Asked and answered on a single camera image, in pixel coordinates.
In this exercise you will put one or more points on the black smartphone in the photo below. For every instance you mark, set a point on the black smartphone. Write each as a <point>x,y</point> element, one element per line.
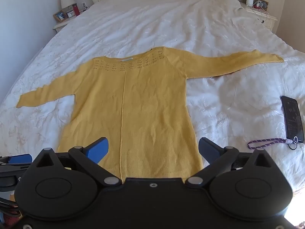
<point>292,118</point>

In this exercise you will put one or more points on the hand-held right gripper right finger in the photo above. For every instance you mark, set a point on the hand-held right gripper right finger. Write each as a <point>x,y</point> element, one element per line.
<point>209,149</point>

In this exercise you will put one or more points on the white table lamp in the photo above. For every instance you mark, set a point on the white table lamp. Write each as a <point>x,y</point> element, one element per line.
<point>66,1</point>

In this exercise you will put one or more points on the white cylinder device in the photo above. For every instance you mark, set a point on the white cylinder device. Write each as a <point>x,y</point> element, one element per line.
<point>250,1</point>

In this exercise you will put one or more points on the white wall socket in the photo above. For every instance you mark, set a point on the white wall socket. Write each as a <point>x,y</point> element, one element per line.
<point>83,4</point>

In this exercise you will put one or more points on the wooden photo frame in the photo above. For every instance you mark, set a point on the wooden photo frame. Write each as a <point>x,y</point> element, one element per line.
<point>60,16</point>

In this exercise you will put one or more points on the small alarm clock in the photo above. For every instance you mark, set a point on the small alarm clock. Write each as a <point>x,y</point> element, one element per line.
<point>70,14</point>

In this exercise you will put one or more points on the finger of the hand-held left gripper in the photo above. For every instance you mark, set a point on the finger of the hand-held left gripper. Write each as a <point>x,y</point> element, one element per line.
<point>20,158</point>

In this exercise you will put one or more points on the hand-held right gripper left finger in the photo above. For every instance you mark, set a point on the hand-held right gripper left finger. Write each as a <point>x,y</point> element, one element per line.
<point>100,149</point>

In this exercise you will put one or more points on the cream nightstand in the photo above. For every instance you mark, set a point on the cream nightstand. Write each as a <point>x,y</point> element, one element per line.
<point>62,26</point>
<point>262,16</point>

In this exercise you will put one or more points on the dark photo frame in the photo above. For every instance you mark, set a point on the dark photo frame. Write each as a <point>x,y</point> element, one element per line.
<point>261,4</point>

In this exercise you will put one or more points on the white embroidered bedspread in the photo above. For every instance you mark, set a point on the white embroidered bedspread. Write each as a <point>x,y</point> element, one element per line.
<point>166,21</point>

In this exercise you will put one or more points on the yellow knit sweater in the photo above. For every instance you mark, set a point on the yellow knit sweater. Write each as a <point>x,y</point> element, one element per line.
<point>143,114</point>

